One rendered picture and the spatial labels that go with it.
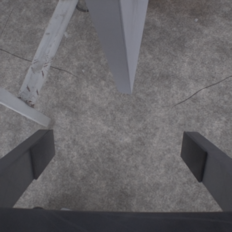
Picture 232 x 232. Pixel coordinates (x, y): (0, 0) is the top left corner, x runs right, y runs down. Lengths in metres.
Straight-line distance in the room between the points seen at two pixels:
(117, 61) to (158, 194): 0.84
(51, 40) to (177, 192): 0.95
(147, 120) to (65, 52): 0.65
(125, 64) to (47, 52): 0.72
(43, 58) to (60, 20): 0.20
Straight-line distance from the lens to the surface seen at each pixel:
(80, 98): 0.99
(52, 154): 0.17
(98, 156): 0.93
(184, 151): 0.17
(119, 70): 0.18
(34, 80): 0.85
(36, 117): 0.92
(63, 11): 0.96
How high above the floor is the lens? 0.90
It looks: 79 degrees down
